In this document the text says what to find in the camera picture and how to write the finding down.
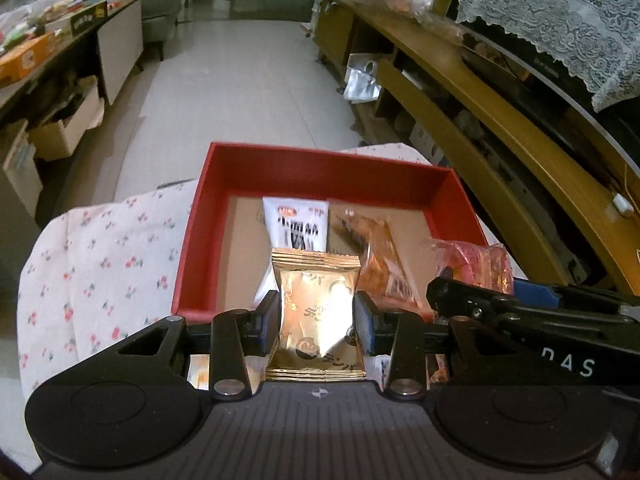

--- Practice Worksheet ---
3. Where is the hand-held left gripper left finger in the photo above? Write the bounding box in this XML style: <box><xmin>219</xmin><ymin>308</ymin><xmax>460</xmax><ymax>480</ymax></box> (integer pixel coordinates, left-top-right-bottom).
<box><xmin>115</xmin><ymin>290</ymin><xmax>282</xmax><ymax>402</ymax></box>

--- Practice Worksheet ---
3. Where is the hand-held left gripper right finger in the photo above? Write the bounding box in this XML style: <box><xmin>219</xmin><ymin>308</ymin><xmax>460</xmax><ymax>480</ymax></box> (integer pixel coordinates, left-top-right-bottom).
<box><xmin>353</xmin><ymin>291</ymin><xmax>523</xmax><ymax>402</ymax></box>

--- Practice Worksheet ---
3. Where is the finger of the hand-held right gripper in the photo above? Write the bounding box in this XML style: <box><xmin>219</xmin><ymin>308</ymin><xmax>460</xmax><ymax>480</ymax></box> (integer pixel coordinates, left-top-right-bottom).
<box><xmin>514</xmin><ymin>280</ymin><xmax>640</xmax><ymax>313</ymax></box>
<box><xmin>426</xmin><ymin>275</ymin><xmax>601</xmax><ymax>333</ymax></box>

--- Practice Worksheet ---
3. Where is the pink clear snack packet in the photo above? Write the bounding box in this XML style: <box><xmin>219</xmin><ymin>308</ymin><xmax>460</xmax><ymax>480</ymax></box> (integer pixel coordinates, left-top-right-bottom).
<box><xmin>424</xmin><ymin>238</ymin><xmax>516</xmax><ymax>297</ymax></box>

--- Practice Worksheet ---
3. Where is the gold foil snack packet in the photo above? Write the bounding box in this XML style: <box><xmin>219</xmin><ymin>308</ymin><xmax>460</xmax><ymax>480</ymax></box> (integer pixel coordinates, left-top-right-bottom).
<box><xmin>265</xmin><ymin>247</ymin><xmax>369</xmax><ymax>382</ymax></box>

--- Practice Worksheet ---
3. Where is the red cardboard box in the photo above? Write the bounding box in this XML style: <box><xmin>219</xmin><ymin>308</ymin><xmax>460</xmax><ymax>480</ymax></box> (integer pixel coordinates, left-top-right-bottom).
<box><xmin>171</xmin><ymin>141</ymin><xmax>489</xmax><ymax>324</ymax></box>

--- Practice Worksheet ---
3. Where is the orange clear snack packet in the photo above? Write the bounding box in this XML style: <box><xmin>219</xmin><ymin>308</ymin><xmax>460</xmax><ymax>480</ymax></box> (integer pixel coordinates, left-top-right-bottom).
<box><xmin>330</xmin><ymin>204</ymin><xmax>437</xmax><ymax>317</ymax></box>

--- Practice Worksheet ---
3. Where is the white black-print snack packet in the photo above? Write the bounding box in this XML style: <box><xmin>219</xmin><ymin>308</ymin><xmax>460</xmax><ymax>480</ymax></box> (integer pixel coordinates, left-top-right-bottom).
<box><xmin>262</xmin><ymin>196</ymin><xmax>331</xmax><ymax>253</ymax></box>

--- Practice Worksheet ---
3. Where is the yellow wooden TV cabinet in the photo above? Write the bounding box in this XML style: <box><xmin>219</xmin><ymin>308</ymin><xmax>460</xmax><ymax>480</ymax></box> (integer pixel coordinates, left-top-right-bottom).
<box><xmin>314</xmin><ymin>0</ymin><xmax>640</xmax><ymax>293</ymax></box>

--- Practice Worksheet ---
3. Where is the cherry print tablecloth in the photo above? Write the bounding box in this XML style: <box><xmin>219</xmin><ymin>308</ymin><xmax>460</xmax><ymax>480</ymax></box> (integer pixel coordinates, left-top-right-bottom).
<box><xmin>17</xmin><ymin>141</ymin><xmax>437</xmax><ymax>407</ymax></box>

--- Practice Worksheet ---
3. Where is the black television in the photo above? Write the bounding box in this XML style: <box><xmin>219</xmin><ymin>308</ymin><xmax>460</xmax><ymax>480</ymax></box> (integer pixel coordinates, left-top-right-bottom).
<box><xmin>452</xmin><ymin>17</ymin><xmax>640</xmax><ymax>173</ymax></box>

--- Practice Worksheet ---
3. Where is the silver foil bag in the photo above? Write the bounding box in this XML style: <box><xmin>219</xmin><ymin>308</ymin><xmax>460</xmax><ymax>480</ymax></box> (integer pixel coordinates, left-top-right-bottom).
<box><xmin>344</xmin><ymin>54</ymin><xmax>385</xmax><ymax>105</ymax></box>

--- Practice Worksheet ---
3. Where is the open white cardboard box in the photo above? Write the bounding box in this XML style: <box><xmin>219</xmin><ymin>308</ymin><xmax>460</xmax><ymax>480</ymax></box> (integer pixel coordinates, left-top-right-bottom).
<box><xmin>27</xmin><ymin>84</ymin><xmax>107</xmax><ymax>162</ymax></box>

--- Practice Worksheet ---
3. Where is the white lace cloth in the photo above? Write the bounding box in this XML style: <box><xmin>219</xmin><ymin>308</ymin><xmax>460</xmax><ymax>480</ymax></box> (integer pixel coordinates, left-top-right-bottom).
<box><xmin>456</xmin><ymin>0</ymin><xmax>640</xmax><ymax>114</ymax></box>

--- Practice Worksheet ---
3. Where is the clear plastic bag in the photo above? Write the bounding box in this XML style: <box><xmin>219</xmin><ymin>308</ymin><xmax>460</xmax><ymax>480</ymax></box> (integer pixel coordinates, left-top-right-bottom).
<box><xmin>389</xmin><ymin>0</ymin><xmax>467</xmax><ymax>27</ymax></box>

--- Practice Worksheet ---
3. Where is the white table cabinet door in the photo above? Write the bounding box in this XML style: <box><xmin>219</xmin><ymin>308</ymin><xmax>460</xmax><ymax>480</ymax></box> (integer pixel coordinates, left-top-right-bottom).
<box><xmin>97</xmin><ymin>2</ymin><xmax>146</xmax><ymax>107</ymax></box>

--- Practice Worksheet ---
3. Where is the grey-green sofa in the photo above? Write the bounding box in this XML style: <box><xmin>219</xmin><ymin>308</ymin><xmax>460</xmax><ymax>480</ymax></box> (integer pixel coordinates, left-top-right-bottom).
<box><xmin>139</xmin><ymin>0</ymin><xmax>184</xmax><ymax>62</ymax></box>

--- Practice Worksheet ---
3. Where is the dark side table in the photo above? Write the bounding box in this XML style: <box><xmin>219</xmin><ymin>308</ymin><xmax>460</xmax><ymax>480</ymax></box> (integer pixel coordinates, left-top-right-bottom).
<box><xmin>0</xmin><ymin>0</ymin><xmax>147</xmax><ymax>128</ymax></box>

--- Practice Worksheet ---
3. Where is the black labelled box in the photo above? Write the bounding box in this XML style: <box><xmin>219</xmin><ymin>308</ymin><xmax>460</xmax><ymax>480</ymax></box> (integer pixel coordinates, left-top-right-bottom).
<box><xmin>69</xmin><ymin>2</ymin><xmax>109</xmax><ymax>37</ymax></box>

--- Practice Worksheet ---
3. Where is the orange cardboard box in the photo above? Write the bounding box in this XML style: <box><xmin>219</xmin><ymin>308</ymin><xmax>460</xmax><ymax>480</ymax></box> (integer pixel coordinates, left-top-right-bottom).
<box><xmin>0</xmin><ymin>30</ymin><xmax>59</xmax><ymax>85</ymax></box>

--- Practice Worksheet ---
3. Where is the pile of assorted snack packets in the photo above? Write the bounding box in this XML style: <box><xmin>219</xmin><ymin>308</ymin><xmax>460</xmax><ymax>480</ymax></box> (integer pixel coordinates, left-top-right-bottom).
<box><xmin>0</xmin><ymin>0</ymin><xmax>76</xmax><ymax>56</ymax></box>

